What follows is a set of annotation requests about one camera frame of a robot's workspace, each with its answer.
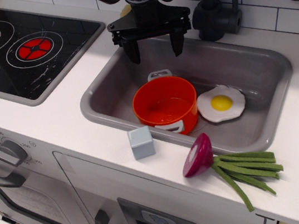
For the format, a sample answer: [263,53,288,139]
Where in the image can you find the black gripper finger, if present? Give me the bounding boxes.
[122,40,141,64]
[170,31,185,57]

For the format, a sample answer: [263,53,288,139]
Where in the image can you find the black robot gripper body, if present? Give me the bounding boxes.
[107,0,191,46]

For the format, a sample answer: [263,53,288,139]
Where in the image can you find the purple toy beet green leaves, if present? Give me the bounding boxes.
[177,121,290,221]

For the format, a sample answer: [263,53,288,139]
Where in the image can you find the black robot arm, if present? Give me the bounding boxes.
[107,0,191,64]

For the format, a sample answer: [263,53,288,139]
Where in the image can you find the orange toy pot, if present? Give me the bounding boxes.
[132,69,198,135]

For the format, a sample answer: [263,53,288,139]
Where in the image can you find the grey toy sink basin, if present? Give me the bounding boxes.
[80,36,292,154]

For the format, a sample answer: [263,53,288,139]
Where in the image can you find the toy pie slice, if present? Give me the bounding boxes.
[121,4,132,16]

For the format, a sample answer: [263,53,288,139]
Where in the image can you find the black toy faucet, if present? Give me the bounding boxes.
[192,0,299,42]

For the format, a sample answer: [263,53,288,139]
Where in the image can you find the toy fried egg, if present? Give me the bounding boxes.
[197,85,246,123]

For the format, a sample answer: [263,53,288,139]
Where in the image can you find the light blue wooden cube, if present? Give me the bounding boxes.
[128,126,156,160]

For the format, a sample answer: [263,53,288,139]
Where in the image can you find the black toy stove top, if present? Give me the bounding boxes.
[0,9,105,106]

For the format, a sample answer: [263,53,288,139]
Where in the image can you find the grey oven knob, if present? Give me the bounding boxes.
[0,140,28,167]

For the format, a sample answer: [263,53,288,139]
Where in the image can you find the toy oven door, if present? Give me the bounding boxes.
[0,154,99,224]

